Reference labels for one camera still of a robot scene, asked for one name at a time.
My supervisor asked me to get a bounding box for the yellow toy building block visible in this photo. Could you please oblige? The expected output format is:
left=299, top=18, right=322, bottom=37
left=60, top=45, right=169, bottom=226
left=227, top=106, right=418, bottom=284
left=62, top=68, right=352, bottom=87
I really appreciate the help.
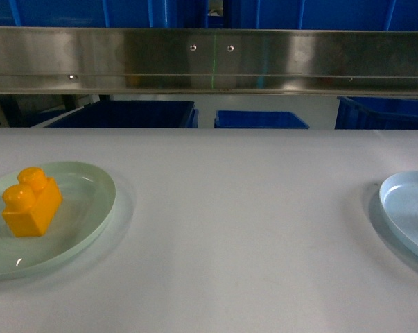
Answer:
left=1, top=166, right=63, bottom=237

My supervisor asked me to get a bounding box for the small blue bin centre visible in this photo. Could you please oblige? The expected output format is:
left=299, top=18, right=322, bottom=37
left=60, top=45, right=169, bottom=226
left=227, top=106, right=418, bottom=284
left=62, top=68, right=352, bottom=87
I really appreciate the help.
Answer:
left=214, top=110, right=309, bottom=129

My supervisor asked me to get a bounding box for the dark blue bin behind table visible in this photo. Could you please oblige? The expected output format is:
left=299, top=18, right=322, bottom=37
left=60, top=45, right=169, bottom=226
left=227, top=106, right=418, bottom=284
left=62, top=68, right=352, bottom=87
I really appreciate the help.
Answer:
left=48, top=101, right=199, bottom=128

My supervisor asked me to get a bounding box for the pale green round plate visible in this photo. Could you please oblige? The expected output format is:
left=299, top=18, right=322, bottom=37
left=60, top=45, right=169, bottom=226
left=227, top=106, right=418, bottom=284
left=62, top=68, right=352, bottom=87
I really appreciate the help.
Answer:
left=0, top=162, right=116, bottom=280

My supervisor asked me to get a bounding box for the blue bin far right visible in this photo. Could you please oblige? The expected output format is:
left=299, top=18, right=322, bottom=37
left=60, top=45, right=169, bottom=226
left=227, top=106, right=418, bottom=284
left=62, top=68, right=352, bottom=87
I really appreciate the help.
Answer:
left=335, top=96, right=418, bottom=130

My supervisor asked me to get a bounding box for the pale blue round plate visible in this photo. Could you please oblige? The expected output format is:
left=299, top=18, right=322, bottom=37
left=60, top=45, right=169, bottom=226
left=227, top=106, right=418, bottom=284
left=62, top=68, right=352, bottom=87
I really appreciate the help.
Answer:
left=378, top=171, right=418, bottom=256

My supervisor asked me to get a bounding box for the blue bin upper shelf right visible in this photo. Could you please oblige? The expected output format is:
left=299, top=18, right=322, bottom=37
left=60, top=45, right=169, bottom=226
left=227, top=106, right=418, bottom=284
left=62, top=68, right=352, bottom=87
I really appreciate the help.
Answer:
left=223, top=0, right=418, bottom=31

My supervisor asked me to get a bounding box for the blue bin shelf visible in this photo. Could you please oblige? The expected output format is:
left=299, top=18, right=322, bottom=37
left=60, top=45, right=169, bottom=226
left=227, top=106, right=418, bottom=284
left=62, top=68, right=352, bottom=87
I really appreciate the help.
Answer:
left=0, top=0, right=209, bottom=28
left=223, top=0, right=418, bottom=31

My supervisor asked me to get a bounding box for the blue bin upper shelf left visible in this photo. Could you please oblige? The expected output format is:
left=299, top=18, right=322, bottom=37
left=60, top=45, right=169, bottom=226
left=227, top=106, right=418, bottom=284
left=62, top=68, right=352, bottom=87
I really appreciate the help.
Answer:
left=0, top=0, right=209, bottom=28

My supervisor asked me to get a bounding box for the stainless steel shelf rail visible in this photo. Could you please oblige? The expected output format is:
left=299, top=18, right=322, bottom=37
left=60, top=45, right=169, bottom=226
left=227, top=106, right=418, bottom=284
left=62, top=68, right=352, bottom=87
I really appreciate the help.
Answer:
left=0, top=27, right=418, bottom=96

